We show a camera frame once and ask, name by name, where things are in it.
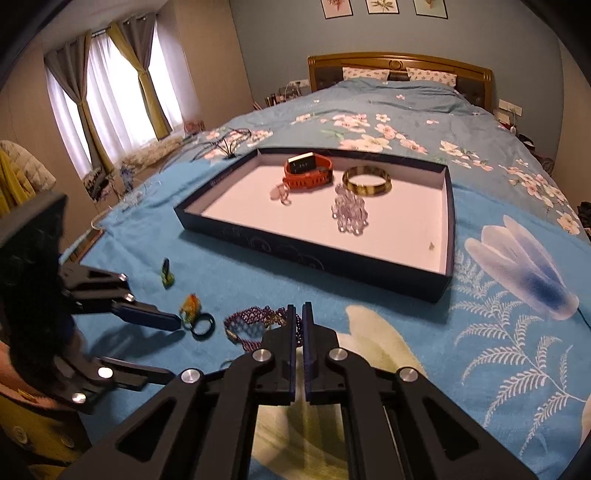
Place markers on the tortoiseshell bangle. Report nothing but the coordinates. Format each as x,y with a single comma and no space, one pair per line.
367,181

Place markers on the grey yellow left curtain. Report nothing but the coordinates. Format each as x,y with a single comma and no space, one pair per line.
68,65

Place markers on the grey yellow right curtain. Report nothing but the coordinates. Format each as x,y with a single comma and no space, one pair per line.
133,39

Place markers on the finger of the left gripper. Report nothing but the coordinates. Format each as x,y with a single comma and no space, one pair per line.
146,315
132,376

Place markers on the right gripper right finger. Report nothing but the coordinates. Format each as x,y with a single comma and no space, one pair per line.
398,425

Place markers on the floral pillow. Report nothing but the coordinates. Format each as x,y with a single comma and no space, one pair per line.
446,78
349,73

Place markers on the green leaf framed picture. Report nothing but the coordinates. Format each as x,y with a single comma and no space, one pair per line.
431,8

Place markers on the white wall socket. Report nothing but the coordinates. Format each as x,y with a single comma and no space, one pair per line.
510,107

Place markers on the left floral pillow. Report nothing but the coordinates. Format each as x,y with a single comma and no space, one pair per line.
349,73

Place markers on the wooden headboard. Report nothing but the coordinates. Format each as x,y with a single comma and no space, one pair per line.
475,83

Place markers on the orange smart watch band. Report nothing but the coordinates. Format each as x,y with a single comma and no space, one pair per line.
307,171

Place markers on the blue floral duvet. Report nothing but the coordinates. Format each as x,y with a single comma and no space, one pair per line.
416,119

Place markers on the grey yellow curtain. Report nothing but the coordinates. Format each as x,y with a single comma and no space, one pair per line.
133,39
68,65

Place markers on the white flower framed picture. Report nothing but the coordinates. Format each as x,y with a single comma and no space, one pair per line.
382,7

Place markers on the white earphones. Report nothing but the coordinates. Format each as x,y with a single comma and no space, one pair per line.
130,200

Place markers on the navy shallow box tray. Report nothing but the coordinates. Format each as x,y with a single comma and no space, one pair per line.
407,245

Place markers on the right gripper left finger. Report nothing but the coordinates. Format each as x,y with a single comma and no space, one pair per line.
200,426

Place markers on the right floral pillow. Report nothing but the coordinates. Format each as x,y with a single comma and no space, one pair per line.
446,78

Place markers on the light blue floral blanket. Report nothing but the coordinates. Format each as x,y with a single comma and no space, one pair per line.
509,342

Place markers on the pink flower framed picture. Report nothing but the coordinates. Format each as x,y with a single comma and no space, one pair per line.
336,8

